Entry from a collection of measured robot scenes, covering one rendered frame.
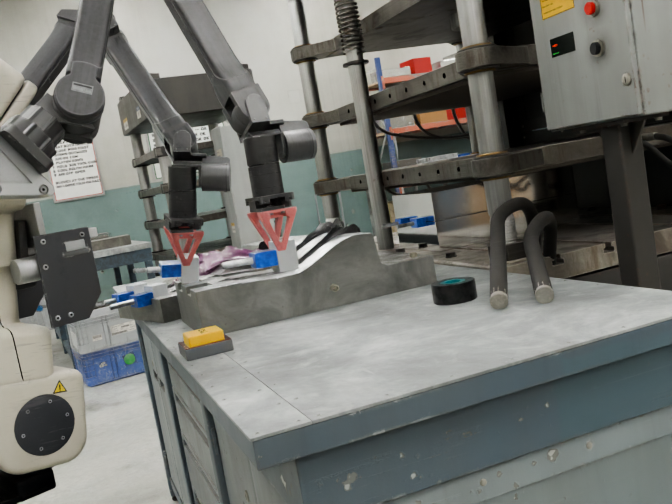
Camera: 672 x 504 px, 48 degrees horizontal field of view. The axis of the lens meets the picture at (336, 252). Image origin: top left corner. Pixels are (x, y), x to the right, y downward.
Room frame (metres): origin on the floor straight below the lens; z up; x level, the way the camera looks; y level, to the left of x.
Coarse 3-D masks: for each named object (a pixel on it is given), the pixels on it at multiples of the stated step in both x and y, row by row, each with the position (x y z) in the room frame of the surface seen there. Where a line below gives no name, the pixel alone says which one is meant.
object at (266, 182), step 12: (252, 168) 1.33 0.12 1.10; (264, 168) 1.32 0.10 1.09; (276, 168) 1.34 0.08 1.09; (252, 180) 1.34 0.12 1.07; (264, 180) 1.32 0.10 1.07; (276, 180) 1.33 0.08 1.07; (252, 192) 1.34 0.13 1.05; (264, 192) 1.32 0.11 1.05; (276, 192) 1.33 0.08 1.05; (288, 192) 1.31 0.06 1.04
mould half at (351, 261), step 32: (320, 256) 1.49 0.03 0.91; (352, 256) 1.51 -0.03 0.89; (384, 256) 1.68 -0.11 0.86; (224, 288) 1.42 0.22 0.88; (256, 288) 1.44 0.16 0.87; (288, 288) 1.46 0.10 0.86; (320, 288) 1.48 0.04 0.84; (352, 288) 1.50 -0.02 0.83; (384, 288) 1.53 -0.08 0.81; (192, 320) 1.50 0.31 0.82; (224, 320) 1.41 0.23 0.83; (256, 320) 1.43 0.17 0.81
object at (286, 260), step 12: (288, 240) 1.33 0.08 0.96; (252, 252) 1.34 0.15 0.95; (264, 252) 1.32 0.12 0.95; (276, 252) 1.33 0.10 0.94; (288, 252) 1.33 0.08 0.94; (228, 264) 1.31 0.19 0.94; (240, 264) 1.32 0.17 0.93; (252, 264) 1.34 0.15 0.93; (264, 264) 1.32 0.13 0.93; (276, 264) 1.33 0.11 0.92; (288, 264) 1.33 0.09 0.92
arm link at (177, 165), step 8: (168, 168) 1.54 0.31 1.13; (176, 168) 1.53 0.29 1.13; (184, 168) 1.53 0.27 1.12; (192, 168) 1.54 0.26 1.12; (200, 168) 1.54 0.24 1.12; (168, 176) 1.55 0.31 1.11; (176, 176) 1.53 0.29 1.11; (184, 176) 1.53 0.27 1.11; (192, 176) 1.54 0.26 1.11; (200, 176) 1.54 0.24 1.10; (168, 184) 1.55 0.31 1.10; (176, 184) 1.53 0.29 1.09; (184, 184) 1.53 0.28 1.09; (192, 184) 1.54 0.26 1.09; (200, 184) 1.55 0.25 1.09
